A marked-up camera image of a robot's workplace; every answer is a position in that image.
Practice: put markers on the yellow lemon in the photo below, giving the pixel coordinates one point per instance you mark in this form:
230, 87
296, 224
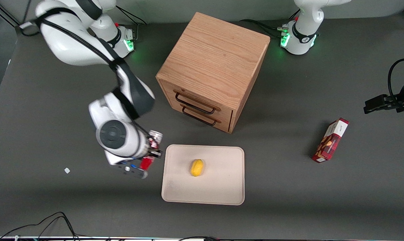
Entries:
197, 167

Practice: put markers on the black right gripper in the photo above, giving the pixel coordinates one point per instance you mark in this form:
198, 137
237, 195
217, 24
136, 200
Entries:
154, 148

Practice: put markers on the red coke bottle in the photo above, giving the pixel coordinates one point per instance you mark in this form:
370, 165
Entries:
156, 136

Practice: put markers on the wooden drawer cabinet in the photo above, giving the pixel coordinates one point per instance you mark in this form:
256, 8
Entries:
215, 57

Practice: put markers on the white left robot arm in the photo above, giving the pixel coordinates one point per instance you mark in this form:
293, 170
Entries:
302, 33

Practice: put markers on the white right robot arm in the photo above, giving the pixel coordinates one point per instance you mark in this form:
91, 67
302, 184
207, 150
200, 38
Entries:
71, 43

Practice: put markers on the red cookie box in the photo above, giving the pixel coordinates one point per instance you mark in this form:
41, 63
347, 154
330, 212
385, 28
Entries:
329, 142

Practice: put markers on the beige rectangular tray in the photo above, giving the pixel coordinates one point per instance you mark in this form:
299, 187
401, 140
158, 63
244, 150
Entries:
218, 177

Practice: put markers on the wooden drawer front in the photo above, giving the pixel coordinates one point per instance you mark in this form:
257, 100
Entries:
226, 126
166, 88

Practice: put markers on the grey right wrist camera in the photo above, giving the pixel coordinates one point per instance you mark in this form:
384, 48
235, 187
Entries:
135, 172

